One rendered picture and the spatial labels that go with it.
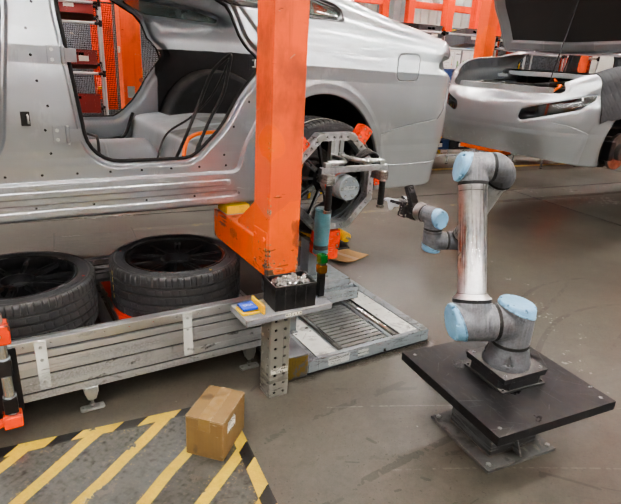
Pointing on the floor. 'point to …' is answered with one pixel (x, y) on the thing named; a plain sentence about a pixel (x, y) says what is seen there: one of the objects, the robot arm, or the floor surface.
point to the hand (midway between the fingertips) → (393, 196)
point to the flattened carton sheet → (348, 255)
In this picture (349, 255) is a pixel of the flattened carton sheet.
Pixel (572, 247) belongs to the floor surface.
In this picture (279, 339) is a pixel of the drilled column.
